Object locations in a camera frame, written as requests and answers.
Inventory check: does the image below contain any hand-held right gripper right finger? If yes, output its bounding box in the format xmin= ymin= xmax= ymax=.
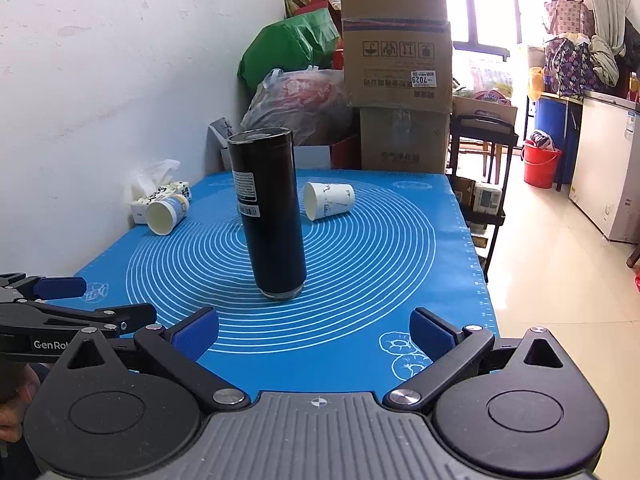
xmin=382 ymin=307 xmax=576 ymax=413

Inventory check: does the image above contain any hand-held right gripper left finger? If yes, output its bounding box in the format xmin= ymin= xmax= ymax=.
xmin=50 ymin=306 xmax=251 ymax=413

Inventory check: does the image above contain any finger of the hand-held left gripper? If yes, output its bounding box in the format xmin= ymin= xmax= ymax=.
xmin=0 ymin=302 xmax=157 ymax=337
xmin=0 ymin=272 xmax=87 ymax=304

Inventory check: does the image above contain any black tumbler cup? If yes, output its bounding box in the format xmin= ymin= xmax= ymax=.
xmin=227 ymin=129 xmax=307 ymax=302

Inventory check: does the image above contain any blue banded paper cup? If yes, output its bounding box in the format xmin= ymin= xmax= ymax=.
xmin=145 ymin=194 xmax=191 ymax=236

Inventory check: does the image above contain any white paper cup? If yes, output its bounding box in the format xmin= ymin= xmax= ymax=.
xmin=303 ymin=181 xmax=356 ymax=222

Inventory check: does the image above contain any person's left hand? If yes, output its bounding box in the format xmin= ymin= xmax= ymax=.
xmin=0 ymin=366 xmax=42 ymax=443

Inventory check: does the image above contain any blue silicone mat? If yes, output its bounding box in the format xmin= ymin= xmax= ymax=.
xmin=74 ymin=169 xmax=497 ymax=396

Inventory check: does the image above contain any tissue pack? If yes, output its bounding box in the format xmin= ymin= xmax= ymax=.
xmin=131 ymin=159 xmax=192 ymax=225

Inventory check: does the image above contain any white device box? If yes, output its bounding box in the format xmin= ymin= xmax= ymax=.
xmin=472 ymin=182 xmax=506 ymax=213

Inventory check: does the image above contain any black trolley rack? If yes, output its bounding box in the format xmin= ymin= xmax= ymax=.
xmin=447 ymin=115 xmax=519 ymax=281

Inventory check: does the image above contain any small cardboard box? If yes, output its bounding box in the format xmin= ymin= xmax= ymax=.
xmin=359 ymin=105 xmax=451 ymax=175

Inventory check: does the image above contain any white carton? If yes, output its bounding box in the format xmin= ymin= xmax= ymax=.
xmin=208 ymin=117 xmax=236 ymax=171

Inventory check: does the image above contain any red box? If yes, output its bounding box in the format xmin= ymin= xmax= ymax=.
xmin=330 ymin=132 xmax=362 ymax=170

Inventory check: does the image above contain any red bucket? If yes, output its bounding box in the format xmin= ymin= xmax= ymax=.
xmin=521 ymin=130 xmax=562 ymax=189

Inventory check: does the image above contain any white flat box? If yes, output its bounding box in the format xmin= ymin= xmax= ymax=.
xmin=294 ymin=145 xmax=332 ymax=170

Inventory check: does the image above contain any open cardboard box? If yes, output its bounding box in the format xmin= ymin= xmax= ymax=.
xmin=452 ymin=95 xmax=518 ymax=126

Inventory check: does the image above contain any blue barrel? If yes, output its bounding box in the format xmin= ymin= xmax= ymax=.
xmin=534 ymin=96 xmax=576 ymax=183

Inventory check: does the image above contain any white chest freezer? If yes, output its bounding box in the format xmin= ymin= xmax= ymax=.
xmin=568 ymin=90 xmax=640 ymax=245

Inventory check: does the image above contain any translucent plastic bag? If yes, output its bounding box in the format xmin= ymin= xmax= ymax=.
xmin=240 ymin=66 xmax=361 ymax=147

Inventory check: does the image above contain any large cardboard box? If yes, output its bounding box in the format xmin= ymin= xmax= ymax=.
xmin=338 ymin=0 xmax=453 ymax=113

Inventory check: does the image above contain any green plastic bag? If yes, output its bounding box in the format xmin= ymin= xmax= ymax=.
xmin=237 ymin=10 xmax=343 ymax=92

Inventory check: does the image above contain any floral fabric bag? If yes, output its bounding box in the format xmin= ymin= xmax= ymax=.
xmin=544 ymin=35 xmax=603 ymax=98

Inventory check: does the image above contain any window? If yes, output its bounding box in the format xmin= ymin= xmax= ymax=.
xmin=447 ymin=0 xmax=556 ymax=56

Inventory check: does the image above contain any pink patterned bag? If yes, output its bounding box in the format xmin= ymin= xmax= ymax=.
xmin=544 ymin=0 xmax=596 ymax=38

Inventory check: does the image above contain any red gift bag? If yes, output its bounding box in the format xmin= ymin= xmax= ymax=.
xmin=285 ymin=0 xmax=343 ymax=23

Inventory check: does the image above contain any grey curtain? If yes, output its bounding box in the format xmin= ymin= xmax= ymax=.
xmin=585 ymin=0 xmax=640 ymax=88

